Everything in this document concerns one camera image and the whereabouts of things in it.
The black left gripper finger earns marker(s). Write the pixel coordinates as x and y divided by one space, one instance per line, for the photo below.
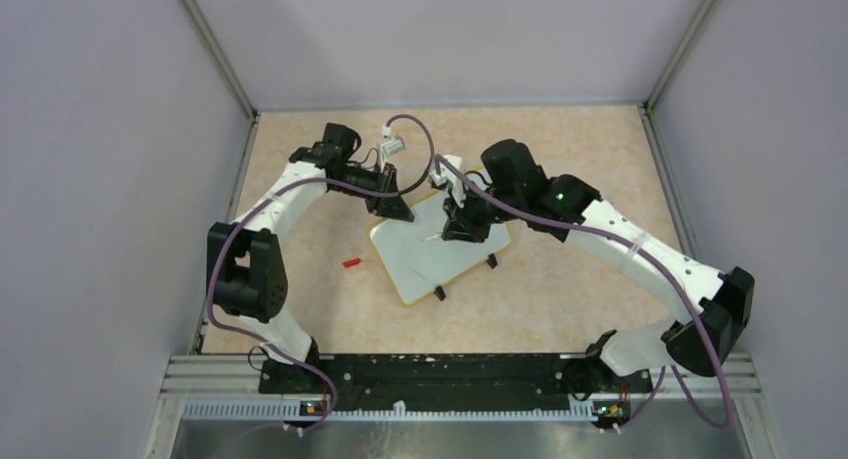
394 208
389 185

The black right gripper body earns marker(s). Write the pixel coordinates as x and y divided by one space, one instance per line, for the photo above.
476 216

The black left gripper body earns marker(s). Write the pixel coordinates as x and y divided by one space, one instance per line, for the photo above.
365 178

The yellow framed whiteboard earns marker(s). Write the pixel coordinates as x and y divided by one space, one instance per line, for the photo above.
420 269

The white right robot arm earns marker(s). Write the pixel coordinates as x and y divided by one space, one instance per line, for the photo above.
708 308

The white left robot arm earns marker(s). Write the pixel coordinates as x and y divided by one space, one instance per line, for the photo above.
246 275

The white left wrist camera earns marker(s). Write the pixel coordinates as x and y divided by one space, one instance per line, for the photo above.
390 144

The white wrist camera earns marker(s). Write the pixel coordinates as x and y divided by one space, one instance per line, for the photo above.
390 144
446 174

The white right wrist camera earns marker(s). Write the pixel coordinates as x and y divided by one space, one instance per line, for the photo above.
446 174

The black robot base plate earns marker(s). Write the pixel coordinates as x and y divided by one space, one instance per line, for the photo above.
451 382

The aluminium frame rail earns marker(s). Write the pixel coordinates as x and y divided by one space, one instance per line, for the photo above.
225 387

